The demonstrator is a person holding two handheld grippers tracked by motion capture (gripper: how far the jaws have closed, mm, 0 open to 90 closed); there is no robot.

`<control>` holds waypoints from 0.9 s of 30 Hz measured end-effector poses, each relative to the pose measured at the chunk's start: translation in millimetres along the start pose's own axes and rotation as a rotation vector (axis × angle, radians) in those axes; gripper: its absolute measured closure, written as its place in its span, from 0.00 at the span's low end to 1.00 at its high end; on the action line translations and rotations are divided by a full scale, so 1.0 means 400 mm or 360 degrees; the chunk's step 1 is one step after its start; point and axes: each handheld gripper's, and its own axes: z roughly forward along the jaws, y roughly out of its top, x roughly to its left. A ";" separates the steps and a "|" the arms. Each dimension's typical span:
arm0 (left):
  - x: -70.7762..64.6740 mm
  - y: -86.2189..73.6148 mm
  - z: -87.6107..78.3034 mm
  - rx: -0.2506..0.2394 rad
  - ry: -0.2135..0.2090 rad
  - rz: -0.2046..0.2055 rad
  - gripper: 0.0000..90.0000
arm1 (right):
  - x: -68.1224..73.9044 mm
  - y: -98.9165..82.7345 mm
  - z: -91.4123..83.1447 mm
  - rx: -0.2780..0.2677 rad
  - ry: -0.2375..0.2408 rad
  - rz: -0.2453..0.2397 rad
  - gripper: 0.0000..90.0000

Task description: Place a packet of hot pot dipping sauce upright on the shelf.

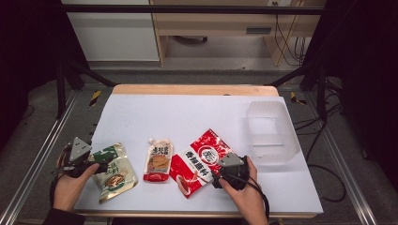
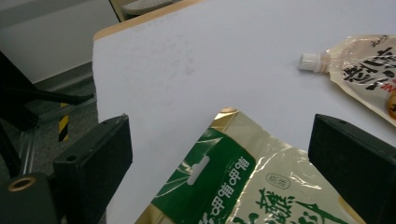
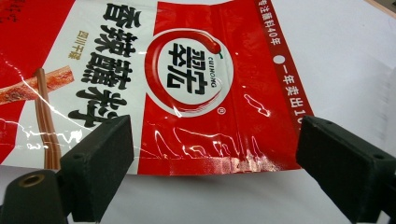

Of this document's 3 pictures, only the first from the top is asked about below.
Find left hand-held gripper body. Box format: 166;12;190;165
57;136;98;179

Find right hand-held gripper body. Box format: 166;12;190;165
211;152;252;191

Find green and gold pouch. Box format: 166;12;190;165
88;142;139;204

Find red and white packet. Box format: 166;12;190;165
168;127;234;200

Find clear plastic container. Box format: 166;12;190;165
245;100;301;167

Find white and red spout pouch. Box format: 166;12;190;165
143;137;174;183

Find person's right hand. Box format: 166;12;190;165
219;156;269;218

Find person's left hand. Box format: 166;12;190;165
52;162;100;213

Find yellow and black tape piece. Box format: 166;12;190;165
88;89;102;107
289;91;308;106

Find black metal stand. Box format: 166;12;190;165
55;60;117;120
266;62;329;124

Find white table cover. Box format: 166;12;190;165
73;93;324;215

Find dark curtain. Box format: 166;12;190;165
0;0;90;151
301;0;398;190

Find white cabinet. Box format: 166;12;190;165
61;0;161;63

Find dark curved object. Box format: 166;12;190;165
173;35;209;45

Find wooden desk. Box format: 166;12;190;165
149;0;327;68

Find black horizontal bar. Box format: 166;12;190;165
60;4;325;16

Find aluminium rail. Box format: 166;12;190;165
303;90;379;225
0;90;80;225

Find right hand-held gripper cable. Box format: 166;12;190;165
223;172;270;221

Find hand-held gripper cable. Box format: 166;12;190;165
223;172;270;221
49;149;69;208

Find left hand-held gripper cable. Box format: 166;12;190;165
49;149;69;208

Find black floor cables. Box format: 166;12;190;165
294;78;348;204

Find black hanging cables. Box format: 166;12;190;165
271;1;309;68

